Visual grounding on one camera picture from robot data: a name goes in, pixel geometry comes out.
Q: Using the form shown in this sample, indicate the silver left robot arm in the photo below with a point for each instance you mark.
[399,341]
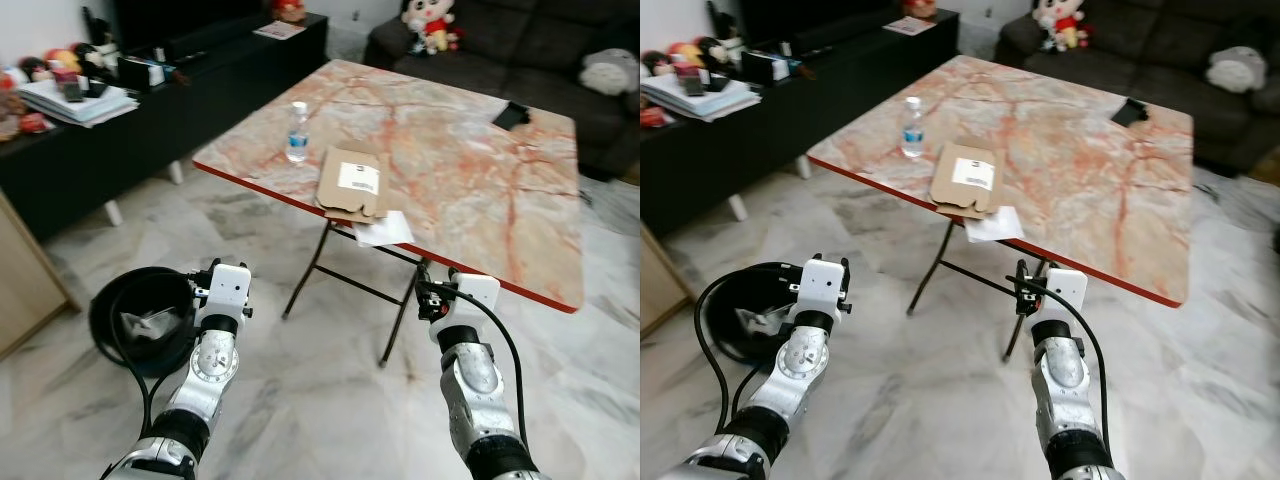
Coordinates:
[205,370]
[800,365]

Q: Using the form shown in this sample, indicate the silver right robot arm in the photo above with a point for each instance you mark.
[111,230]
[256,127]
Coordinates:
[475,390]
[1065,390]

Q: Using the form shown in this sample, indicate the crumpled clear plastic trash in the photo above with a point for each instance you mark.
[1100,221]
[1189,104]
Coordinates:
[760,318]
[150,322]

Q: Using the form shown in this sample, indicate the black round rubbish bin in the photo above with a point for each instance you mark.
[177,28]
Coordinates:
[105,320]
[740,295]

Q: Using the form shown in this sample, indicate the white paper envelope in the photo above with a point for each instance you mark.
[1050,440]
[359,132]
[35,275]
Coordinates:
[995,227]
[385,232]

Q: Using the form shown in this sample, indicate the pink marble folding table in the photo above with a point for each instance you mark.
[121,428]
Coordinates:
[450,180]
[1070,170]

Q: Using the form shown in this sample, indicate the flat brown cardboard mailer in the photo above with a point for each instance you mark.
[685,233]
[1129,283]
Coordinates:
[335,195]
[950,190]

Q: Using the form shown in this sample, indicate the light wooden cabinet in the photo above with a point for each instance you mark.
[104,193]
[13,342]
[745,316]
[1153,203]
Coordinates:
[25,290]
[655,290]

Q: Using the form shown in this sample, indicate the long black TV cabinet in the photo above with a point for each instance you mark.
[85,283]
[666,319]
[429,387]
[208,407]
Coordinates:
[740,150]
[100,160]

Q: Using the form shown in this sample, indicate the clear plastic water bottle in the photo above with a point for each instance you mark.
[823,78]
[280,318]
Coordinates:
[297,140]
[912,135]

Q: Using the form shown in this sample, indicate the black folding stand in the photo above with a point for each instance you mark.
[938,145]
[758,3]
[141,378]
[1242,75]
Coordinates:
[510,114]
[1130,111]

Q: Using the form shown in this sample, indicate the stack of white papers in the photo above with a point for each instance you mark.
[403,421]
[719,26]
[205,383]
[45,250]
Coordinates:
[80,108]
[710,100]

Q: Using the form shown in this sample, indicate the black box with white label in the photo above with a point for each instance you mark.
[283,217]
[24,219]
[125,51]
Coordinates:
[760,70]
[135,75]

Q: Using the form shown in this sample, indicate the brown cardboard box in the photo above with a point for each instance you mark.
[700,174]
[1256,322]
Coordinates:
[1262,168]

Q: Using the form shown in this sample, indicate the small plush doll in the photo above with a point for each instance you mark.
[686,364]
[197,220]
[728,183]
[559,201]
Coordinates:
[36,68]
[656,63]
[65,58]
[688,52]

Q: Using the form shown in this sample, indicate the black television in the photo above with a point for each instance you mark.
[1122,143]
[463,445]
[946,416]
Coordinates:
[810,15]
[180,20]

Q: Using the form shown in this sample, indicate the dark grey fabric sofa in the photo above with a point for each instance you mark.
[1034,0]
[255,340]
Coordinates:
[1160,45]
[540,50]

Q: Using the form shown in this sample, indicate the pink printed booklet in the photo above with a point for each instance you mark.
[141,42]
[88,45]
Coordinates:
[908,25]
[280,30]

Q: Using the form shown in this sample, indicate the black-haired boy plush doll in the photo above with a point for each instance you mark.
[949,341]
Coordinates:
[1055,15]
[425,20]

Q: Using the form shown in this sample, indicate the grey Totoro plush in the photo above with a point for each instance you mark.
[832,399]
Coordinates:
[1235,70]
[610,72]

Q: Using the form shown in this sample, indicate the red laughing Buddha statue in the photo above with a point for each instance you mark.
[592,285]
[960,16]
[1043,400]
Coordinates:
[287,9]
[918,6]

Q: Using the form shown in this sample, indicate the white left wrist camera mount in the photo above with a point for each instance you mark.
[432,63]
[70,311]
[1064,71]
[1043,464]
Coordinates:
[230,290]
[828,285]

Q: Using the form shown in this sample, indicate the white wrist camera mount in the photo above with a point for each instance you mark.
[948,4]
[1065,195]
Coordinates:
[478,290]
[828,285]
[1068,290]
[230,290]

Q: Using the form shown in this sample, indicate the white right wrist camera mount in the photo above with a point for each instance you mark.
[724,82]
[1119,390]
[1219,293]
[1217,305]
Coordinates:
[478,290]
[1068,290]

